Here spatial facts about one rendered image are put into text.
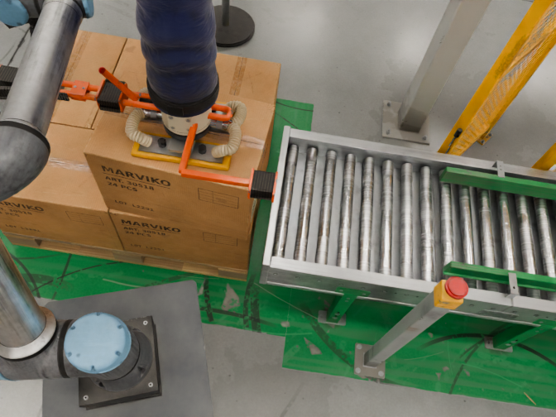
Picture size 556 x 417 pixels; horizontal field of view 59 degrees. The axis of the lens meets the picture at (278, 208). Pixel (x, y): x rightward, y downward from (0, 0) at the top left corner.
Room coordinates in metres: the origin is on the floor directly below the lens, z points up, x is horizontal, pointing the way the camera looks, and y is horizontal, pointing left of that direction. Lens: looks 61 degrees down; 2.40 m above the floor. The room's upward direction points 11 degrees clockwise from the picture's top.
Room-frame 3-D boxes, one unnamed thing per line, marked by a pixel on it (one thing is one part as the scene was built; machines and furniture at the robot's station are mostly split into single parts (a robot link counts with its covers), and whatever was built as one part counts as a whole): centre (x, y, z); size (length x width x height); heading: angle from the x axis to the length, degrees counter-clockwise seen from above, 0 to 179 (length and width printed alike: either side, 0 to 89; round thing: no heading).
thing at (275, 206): (1.10, 0.02, 0.58); 0.70 x 0.03 x 0.06; 2
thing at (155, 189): (1.08, 0.39, 0.74); 0.60 x 0.40 x 0.40; 87
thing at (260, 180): (0.81, 0.06, 1.08); 0.09 x 0.08 x 0.05; 2
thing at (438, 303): (0.62, -0.58, 0.50); 0.07 x 0.07 x 1.00; 2
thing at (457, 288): (0.62, -0.58, 1.02); 0.07 x 0.07 x 0.04
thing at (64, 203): (1.37, 0.71, 0.34); 1.20 x 1.00 x 0.40; 92
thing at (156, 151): (0.97, 0.37, 0.97); 0.34 x 0.10 x 0.05; 92
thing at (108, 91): (1.05, 0.62, 1.08); 0.10 x 0.08 x 0.06; 2
